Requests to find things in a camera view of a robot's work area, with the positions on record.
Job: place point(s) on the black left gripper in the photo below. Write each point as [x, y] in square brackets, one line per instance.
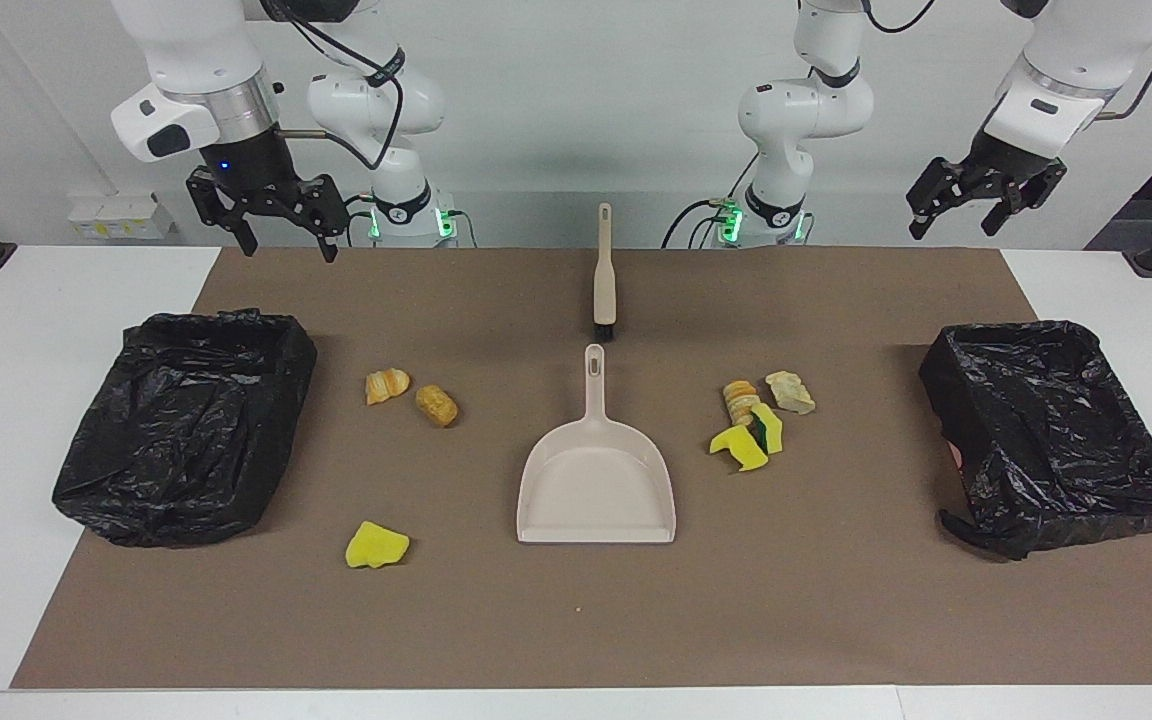
[996, 170]

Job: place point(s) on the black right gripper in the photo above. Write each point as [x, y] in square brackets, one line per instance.
[256, 175]

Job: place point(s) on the pale striped pastry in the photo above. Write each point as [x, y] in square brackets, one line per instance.
[789, 392]

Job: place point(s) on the yellow sponge with green pad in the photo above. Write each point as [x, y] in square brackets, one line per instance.
[771, 430]

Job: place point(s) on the pale bread chunk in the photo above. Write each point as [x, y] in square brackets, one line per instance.
[739, 398]

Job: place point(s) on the curved yellow sponge piece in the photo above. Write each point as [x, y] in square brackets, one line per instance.
[741, 450]

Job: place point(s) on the beige hand brush black bristles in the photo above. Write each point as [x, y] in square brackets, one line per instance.
[604, 285]

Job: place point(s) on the beige plastic dustpan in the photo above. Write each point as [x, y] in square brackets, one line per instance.
[596, 480]

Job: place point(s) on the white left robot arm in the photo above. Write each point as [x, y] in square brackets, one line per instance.
[796, 110]

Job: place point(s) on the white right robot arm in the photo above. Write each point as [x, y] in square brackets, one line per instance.
[376, 100]

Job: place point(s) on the black bag lined bin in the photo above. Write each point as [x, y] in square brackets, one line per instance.
[176, 430]
[1056, 440]

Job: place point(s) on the small orange striped croissant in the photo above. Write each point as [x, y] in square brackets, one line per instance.
[386, 386]

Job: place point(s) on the brown oval bread roll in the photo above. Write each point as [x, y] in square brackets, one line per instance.
[436, 405]

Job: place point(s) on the flat yellow sponge piece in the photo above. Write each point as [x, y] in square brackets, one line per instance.
[374, 546]

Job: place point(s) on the brown table mat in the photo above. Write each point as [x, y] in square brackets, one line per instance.
[576, 620]

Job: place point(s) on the white wall power box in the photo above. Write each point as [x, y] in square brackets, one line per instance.
[121, 215]

